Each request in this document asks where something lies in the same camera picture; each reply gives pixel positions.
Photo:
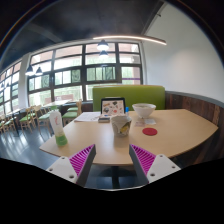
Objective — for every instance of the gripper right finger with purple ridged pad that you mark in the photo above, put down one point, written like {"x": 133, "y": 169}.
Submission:
{"x": 150, "y": 167}

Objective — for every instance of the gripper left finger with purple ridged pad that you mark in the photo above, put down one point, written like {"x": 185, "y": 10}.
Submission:
{"x": 76, "y": 167}

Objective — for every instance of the white green plastic bottle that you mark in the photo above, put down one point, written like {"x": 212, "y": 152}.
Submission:
{"x": 56, "y": 123}

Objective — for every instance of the red round coaster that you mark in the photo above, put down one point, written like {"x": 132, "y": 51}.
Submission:
{"x": 149, "y": 131}

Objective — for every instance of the wooden table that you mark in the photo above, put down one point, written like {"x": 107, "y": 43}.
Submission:
{"x": 178, "y": 131}

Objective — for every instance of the white card on table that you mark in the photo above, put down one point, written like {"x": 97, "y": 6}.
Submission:
{"x": 150, "y": 121}

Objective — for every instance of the patterned paper cup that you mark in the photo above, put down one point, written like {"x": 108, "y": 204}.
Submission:
{"x": 121, "y": 125}

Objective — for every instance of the white paper sheets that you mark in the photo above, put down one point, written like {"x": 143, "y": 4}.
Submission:
{"x": 87, "y": 117}

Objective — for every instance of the white ceramic bowl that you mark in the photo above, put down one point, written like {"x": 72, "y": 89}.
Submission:
{"x": 144, "y": 110}

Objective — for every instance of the wooden chair green cushion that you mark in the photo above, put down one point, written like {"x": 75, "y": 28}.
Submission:
{"x": 27, "y": 122}

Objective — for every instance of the laptop with stickers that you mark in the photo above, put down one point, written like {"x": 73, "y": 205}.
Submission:
{"x": 113, "y": 106}

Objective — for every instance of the green upholstered booth seat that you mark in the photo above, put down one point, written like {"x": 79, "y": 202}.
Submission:
{"x": 131, "y": 93}

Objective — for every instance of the black pendant lamp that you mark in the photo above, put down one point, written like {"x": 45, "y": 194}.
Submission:
{"x": 102, "y": 45}

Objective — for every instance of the long linear ceiling light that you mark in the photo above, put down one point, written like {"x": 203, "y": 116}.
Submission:
{"x": 133, "y": 37}

